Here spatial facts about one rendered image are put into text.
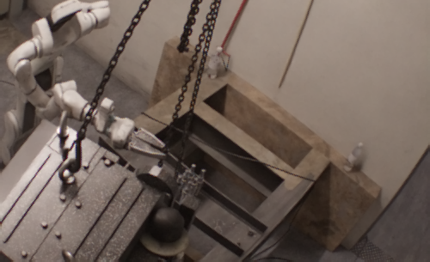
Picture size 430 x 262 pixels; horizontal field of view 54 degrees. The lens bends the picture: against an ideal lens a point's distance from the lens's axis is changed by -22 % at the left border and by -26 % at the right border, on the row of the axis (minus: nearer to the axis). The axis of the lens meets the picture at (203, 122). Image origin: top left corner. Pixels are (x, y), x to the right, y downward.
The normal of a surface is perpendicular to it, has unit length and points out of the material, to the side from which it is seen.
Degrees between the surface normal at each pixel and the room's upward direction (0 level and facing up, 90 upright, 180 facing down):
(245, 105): 90
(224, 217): 0
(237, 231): 0
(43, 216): 0
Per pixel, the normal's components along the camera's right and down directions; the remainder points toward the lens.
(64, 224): 0.23, -0.69
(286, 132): -0.60, 0.45
